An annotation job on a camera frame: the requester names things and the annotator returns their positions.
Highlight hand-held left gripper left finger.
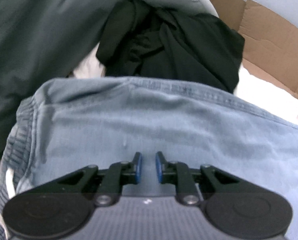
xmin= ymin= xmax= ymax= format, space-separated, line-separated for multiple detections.
xmin=57 ymin=152 xmax=142 ymax=207

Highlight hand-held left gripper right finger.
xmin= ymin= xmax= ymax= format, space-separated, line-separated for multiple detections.
xmin=155 ymin=151 xmax=242 ymax=206

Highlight blue denim pants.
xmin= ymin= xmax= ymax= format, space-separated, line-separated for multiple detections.
xmin=0 ymin=76 xmax=298 ymax=240

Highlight black cloth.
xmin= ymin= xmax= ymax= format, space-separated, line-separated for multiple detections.
xmin=96 ymin=0 xmax=245 ymax=93

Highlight dark grey pillow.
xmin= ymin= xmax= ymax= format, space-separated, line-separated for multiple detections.
xmin=0 ymin=0 xmax=129 ymax=170

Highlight flattened cardboard box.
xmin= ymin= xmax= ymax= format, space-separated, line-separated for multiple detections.
xmin=189 ymin=0 xmax=298 ymax=100

